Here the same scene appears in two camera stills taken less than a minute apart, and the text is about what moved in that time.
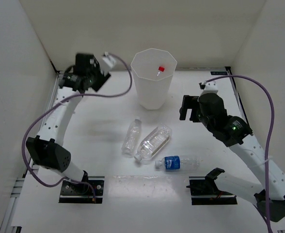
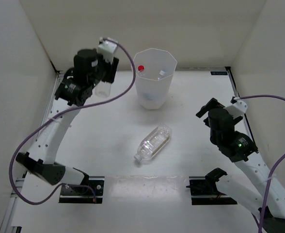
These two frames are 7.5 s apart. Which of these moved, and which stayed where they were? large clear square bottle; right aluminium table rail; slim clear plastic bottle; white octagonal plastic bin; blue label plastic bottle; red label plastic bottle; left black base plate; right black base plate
Moved: blue label plastic bottle; red label plastic bottle; slim clear plastic bottle
Stayed: white octagonal plastic bin; right black base plate; left black base plate; large clear square bottle; right aluminium table rail
